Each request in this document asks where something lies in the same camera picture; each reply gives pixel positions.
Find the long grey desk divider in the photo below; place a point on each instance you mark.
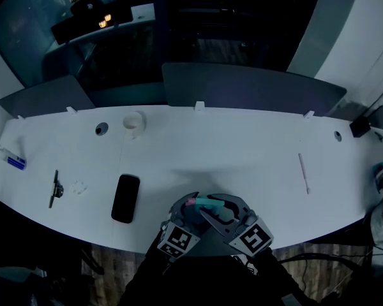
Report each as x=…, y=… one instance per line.
x=252, y=89

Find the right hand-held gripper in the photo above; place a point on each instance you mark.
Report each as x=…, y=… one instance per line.
x=250, y=239

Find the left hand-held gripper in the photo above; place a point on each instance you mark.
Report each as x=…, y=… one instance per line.
x=177, y=239

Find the clear bottle blue label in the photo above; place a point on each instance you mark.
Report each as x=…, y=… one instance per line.
x=14, y=161

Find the black metal bracket tool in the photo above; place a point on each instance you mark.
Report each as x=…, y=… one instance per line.
x=55, y=188

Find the person's black clothing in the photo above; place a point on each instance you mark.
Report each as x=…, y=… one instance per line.
x=207, y=282

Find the white pen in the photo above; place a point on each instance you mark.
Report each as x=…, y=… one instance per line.
x=304, y=172

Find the person's left forearm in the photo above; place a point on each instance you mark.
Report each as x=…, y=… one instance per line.
x=147, y=276

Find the black desk screen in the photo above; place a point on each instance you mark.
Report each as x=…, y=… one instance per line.
x=89, y=27

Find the person's right forearm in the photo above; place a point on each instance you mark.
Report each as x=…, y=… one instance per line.
x=274, y=276

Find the black office chair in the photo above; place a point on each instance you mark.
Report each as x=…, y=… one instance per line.
x=92, y=263

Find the small black box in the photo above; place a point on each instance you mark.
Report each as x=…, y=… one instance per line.
x=360, y=127

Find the black smartphone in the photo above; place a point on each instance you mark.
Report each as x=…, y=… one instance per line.
x=125, y=199

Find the small dark clip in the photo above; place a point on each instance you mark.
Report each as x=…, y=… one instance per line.
x=378, y=135

